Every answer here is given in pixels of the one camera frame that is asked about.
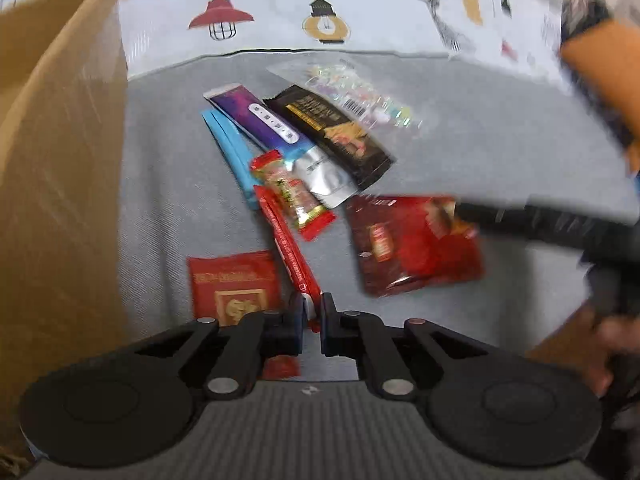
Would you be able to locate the grey cloth mat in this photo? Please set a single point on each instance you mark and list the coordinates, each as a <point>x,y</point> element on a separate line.
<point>500,150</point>

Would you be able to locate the red green candy packet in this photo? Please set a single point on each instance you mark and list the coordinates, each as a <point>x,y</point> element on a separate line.
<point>295,197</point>

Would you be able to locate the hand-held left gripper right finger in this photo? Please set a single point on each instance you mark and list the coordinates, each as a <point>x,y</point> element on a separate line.
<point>328,319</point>

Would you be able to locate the red square snack packet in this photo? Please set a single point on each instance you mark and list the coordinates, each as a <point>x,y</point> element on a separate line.
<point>232,285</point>

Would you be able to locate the person's right hand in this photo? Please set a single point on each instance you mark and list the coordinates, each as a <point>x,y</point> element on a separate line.
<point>614,355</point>

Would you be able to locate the orange cloth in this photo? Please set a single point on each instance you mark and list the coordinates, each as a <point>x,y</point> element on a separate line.
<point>600,75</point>

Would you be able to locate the large red snack bag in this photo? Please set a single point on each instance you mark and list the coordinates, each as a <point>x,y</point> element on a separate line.
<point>415,247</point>

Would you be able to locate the printed lantern cloth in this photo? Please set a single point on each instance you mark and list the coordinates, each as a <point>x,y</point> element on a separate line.
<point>310,5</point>

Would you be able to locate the clear colourful candy packet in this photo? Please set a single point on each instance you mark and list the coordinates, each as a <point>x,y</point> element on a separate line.
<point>360,92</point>

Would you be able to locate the brown cardboard box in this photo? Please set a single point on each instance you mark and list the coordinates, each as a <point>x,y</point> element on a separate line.
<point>57,170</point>

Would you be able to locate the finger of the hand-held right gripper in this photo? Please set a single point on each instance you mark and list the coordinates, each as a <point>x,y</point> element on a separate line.
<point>525,220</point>

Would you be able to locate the blue stick packet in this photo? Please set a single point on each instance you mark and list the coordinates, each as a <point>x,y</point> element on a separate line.
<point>231,152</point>

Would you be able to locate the black snack bar packet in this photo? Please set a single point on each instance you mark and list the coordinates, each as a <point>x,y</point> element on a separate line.
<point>335,132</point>

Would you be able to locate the long red stick packet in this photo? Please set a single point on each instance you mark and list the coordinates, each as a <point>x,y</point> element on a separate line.
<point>290,255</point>

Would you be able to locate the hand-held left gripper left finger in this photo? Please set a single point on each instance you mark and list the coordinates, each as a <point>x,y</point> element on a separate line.
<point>297,316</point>

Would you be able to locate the purple silver snack packet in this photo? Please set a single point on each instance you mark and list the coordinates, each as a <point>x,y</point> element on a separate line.
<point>270,127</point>

